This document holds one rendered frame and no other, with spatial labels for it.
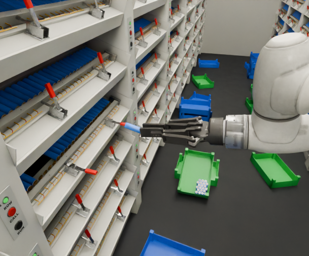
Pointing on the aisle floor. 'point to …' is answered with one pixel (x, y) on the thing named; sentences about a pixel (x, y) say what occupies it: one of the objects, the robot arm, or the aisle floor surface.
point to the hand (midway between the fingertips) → (152, 130)
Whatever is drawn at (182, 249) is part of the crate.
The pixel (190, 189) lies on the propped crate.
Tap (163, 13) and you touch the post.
